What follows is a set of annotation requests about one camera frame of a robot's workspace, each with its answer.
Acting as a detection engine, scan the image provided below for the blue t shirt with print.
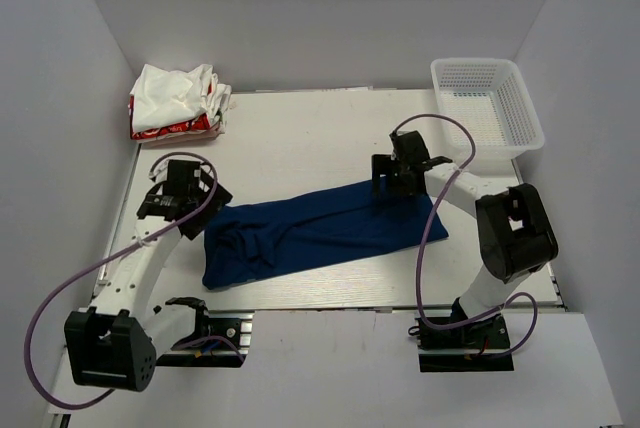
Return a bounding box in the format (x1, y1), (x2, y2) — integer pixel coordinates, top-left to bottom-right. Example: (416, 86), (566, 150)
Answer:
(202, 180), (448, 290)

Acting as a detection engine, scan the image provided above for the white and red t shirt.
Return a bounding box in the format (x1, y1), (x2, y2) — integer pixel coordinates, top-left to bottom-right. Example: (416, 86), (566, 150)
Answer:
(128, 64), (232, 144)

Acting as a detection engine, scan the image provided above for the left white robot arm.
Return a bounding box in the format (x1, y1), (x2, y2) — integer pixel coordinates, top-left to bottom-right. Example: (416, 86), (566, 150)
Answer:
(64, 153), (232, 392)

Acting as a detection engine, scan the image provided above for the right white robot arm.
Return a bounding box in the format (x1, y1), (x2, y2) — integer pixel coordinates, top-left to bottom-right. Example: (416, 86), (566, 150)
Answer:
(371, 131), (559, 347)

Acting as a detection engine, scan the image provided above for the white perforated plastic basket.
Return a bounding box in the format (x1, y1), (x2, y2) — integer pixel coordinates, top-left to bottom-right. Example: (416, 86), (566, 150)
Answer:
(430, 58), (545, 163)

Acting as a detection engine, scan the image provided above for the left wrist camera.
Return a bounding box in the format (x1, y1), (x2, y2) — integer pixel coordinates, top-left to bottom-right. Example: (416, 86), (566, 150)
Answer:
(148, 159), (170, 184)

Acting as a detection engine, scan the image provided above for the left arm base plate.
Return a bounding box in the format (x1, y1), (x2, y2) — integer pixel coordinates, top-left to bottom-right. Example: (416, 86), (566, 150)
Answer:
(157, 312), (254, 368)

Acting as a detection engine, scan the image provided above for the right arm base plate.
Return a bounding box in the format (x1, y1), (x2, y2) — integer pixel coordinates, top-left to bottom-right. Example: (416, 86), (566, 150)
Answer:
(408, 315), (514, 373)

